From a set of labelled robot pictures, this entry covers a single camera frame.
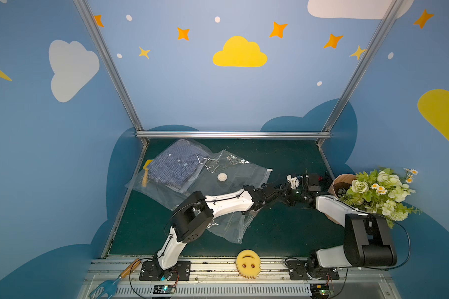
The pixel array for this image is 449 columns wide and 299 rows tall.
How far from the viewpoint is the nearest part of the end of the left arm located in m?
0.65

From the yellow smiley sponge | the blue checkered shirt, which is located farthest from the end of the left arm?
the blue checkered shirt

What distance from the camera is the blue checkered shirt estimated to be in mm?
993

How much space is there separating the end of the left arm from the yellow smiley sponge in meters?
0.23

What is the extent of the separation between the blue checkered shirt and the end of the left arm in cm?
43

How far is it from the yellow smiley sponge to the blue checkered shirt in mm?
452

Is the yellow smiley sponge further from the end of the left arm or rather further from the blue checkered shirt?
the blue checkered shirt

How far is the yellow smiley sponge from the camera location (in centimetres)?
73
